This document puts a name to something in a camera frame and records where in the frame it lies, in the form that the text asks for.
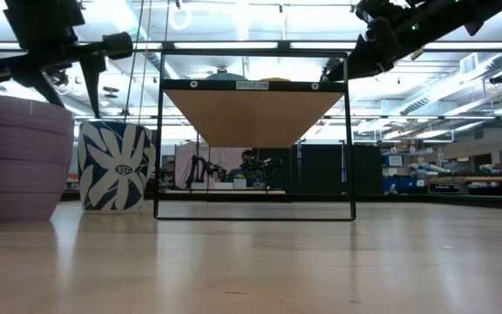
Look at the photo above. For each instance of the black partition panels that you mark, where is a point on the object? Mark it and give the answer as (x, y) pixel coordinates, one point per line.
(320, 168)

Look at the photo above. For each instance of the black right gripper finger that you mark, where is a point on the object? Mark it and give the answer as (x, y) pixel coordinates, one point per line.
(338, 70)

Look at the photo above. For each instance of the yellow mug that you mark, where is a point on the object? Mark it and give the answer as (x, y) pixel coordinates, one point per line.
(277, 79)

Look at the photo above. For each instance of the black ceiling-mounted camera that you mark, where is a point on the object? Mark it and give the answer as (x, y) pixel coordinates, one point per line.
(499, 78)

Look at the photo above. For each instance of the black background robot arm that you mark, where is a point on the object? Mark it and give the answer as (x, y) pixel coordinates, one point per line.
(270, 165)
(198, 170)

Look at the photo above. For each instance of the purple ribbed bowl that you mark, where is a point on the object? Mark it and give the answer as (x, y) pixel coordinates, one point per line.
(15, 161)

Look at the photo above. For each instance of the yellow hanging tag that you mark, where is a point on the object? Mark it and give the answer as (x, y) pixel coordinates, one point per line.
(416, 54)

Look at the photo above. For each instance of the person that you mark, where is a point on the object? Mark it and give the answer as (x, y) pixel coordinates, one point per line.
(246, 168)

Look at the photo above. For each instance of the blue storage bins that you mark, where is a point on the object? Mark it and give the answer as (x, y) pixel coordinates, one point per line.
(401, 184)

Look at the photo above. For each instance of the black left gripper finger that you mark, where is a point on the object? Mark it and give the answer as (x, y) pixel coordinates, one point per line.
(93, 80)
(44, 87)

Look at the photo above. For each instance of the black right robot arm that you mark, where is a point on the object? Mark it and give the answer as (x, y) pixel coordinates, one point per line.
(442, 19)

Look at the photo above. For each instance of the wooden workbench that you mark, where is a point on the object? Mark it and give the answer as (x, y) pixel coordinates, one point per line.
(477, 179)

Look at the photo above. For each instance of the black aluminium table frame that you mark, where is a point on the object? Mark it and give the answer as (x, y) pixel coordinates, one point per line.
(408, 199)

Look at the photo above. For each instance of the pale pink partition curtain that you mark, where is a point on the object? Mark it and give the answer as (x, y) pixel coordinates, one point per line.
(220, 154)

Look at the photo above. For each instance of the wooden shelf with black frame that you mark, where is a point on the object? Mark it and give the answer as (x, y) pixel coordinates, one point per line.
(251, 118)

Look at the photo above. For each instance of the blue white floral mug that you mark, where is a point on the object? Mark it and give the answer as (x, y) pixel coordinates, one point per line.
(116, 168)

